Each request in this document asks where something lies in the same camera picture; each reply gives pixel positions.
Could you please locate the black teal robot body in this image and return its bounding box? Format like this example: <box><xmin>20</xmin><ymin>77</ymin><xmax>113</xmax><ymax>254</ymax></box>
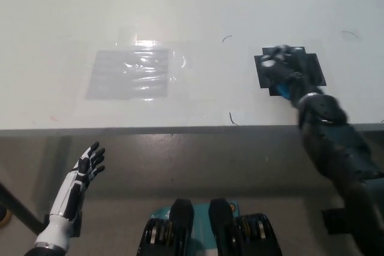
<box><xmin>136</xmin><ymin>198</ymin><xmax>283</xmax><ymax>256</ymax></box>

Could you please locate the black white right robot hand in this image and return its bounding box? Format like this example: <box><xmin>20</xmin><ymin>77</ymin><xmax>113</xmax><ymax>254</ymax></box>
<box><xmin>259</xmin><ymin>44</ymin><xmax>324</xmax><ymax>109</ymax></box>

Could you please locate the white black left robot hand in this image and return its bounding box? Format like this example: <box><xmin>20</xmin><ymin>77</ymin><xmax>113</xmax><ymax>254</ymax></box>
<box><xmin>34</xmin><ymin>141</ymin><xmax>106</xmax><ymax>251</ymax></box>

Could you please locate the clear plastic film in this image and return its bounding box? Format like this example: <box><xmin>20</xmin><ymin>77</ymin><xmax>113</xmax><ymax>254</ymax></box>
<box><xmin>115</xmin><ymin>26</ymin><xmax>190</xmax><ymax>103</ymax></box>

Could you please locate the black table leg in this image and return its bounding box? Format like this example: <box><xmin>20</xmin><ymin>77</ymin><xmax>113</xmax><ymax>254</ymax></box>
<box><xmin>0</xmin><ymin>182</ymin><xmax>43</xmax><ymax>236</ymax></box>

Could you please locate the black floor tape patch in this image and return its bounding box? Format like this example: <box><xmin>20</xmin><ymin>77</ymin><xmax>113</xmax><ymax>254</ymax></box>
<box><xmin>320</xmin><ymin>207</ymin><xmax>352</xmax><ymax>234</ymax></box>

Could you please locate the clear plastic sheet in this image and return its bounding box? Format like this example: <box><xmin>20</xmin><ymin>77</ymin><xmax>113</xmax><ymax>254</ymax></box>
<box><xmin>85</xmin><ymin>49</ymin><xmax>169</xmax><ymax>101</ymax></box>

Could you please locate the blue soft sponge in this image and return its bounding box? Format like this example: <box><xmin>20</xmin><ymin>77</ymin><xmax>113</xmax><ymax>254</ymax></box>
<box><xmin>275</xmin><ymin>83</ymin><xmax>291</xmax><ymax>100</ymax></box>

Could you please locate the yellowish tape roll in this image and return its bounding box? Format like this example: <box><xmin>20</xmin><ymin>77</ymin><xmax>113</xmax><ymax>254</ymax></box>
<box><xmin>0</xmin><ymin>206</ymin><xmax>13</xmax><ymax>228</ymax></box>

